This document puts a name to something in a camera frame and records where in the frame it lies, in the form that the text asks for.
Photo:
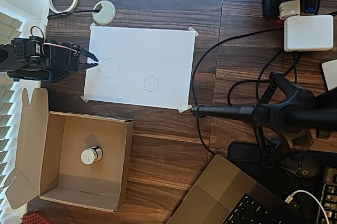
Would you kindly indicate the black keyboard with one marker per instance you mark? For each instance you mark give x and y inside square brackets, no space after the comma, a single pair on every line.
[330,195]

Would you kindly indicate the masking tape piece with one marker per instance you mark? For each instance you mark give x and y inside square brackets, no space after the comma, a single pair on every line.
[84,98]
[92,25]
[194,31]
[184,109]

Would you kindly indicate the small white plug adapter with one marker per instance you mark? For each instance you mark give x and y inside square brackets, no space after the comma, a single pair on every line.
[289,9]

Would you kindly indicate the red leader robot arm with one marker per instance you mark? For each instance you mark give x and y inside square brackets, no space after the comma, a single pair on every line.
[34,218]

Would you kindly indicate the white laptop power adapter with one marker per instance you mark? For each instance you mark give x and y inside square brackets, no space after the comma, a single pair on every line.
[308,33]

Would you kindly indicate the black computer mouse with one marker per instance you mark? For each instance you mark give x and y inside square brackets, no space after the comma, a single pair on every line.
[306,171]

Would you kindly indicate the black tripod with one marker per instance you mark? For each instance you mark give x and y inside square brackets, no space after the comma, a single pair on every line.
[284,114]

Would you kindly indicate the white paper sheet with circles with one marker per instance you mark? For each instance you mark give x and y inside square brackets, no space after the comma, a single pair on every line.
[147,58]

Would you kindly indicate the small jar with silver lid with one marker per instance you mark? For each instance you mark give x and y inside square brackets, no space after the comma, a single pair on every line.
[89,156]

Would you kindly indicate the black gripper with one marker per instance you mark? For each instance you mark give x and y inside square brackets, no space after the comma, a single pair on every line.
[79,61]

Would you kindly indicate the open cardboard box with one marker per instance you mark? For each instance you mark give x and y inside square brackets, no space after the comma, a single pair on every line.
[87,139]

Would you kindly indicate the black mouse pad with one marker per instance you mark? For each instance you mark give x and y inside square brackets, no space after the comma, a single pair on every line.
[245,153]

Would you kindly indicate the blue plug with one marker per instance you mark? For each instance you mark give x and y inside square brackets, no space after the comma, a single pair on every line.
[310,6]

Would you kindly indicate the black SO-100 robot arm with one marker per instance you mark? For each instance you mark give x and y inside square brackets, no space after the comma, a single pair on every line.
[15,52]

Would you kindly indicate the grey laptop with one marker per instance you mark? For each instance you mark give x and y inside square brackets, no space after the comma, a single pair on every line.
[218,189]

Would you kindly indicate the white flat device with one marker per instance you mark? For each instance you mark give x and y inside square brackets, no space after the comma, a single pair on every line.
[330,75]

